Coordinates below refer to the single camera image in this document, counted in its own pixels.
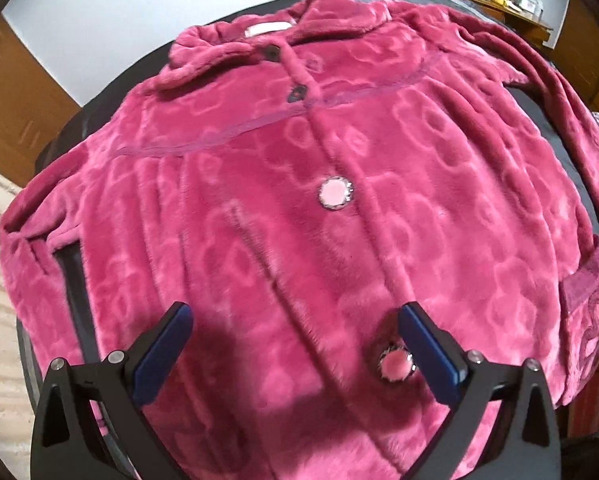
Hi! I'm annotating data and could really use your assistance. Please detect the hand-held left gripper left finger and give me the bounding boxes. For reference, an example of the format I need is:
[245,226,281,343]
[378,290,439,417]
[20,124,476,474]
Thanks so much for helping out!
[30,301,195,480]

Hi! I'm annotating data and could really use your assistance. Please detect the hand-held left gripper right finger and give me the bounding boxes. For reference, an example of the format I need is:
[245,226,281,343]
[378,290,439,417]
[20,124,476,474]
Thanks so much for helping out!
[397,301,563,480]

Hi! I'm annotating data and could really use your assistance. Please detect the pink fleece robe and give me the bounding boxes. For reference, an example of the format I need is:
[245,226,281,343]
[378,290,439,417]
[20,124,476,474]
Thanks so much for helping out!
[0,0,599,480]

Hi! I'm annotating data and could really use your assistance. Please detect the dark grey sheet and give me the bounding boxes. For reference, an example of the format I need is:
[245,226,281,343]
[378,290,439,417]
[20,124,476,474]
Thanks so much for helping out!
[17,0,599,480]

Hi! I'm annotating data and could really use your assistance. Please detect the brown wooden door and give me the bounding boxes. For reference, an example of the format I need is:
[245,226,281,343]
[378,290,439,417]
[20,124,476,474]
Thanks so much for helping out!
[0,14,83,175]

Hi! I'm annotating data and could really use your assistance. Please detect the brown wooden wardrobe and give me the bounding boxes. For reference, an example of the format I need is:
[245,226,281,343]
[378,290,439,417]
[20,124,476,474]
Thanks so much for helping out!
[554,0,599,111]

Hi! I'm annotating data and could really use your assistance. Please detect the cluttered wooden desk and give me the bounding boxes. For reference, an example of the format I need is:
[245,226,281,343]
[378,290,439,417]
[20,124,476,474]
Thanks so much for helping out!
[371,0,555,45]

